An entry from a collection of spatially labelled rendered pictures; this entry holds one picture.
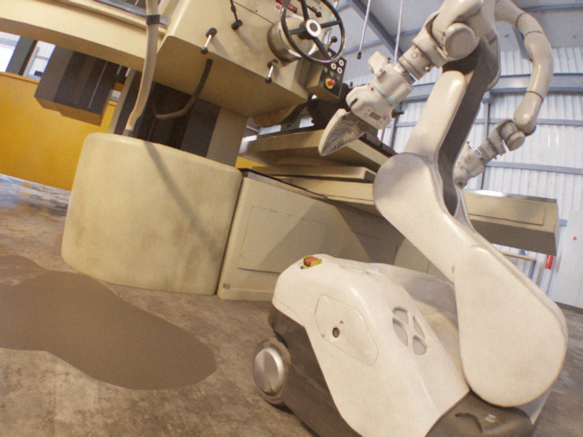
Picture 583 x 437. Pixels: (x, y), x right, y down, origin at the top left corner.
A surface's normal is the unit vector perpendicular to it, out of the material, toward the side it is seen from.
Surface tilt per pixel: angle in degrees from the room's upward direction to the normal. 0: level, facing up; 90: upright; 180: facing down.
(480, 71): 110
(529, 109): 82
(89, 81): 90
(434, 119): 90
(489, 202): 90
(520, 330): 90
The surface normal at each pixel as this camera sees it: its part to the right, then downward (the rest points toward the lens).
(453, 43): 0.00, 0.87
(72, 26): 0.59, 0.14
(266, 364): -0.78, -0.20
